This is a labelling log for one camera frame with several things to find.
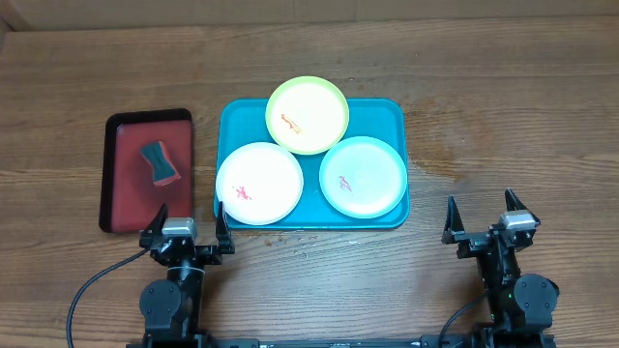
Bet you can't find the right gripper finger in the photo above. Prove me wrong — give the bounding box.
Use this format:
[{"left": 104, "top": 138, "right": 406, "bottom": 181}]
[
  {"left": 443, "top": 195, "right": 465, "bottom": 242},
  {"left": 504, "top": 188, "right": 527, "bottom": 212}
]

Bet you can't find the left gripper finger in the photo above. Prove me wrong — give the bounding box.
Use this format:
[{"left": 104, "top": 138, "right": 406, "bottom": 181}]
[
  {"left": 141, "top": 204, "right": 168, "bottom": 237},
  {"left": 216, "top": 201, "right": 229, "bottom": 238}
]

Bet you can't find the red green sponge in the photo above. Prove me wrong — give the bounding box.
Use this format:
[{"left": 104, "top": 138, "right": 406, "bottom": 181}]
[{"left": 140, "top": 140, "right": 181, "bottom": 187}]

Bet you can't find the white pink plate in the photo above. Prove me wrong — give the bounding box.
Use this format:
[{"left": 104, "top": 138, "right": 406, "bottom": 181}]
[{"left": 216, "top": 142, "right": 304, "bottom": 226}]

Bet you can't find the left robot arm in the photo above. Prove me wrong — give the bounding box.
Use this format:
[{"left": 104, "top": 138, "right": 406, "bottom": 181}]
[{"left": 139, "top": 203, "right": 235, "bottom": 348}]

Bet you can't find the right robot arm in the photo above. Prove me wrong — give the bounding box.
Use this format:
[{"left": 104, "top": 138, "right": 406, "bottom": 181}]
[{"left": 436, "top": 188, "right": 560, "bottom": 348}]

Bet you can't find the dark red small tray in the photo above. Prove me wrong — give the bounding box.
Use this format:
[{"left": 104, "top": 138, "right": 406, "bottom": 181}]
[{"left": 99, "top": 108, "right": 193, "bottom": 233}]

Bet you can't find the teal plastic tray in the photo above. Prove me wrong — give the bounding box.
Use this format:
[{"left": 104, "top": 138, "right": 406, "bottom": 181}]
[{"left": 217, "top": 98, "right": 410, "bottom": 230}]

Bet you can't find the light blue plate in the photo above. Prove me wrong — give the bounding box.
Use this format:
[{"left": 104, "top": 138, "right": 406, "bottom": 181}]
[{"left": 318, "top": 136, "right": 407, "bottom": 218}]

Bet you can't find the yellow-green plate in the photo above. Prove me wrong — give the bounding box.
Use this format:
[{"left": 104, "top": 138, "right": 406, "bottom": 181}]
[{"left": 265, "top": 75, "right": 350, "bottom": 156}]

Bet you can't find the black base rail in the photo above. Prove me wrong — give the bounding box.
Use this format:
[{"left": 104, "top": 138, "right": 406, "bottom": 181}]
[{"left": 126, "top": 333, "right": 557, "bottom": 348}]

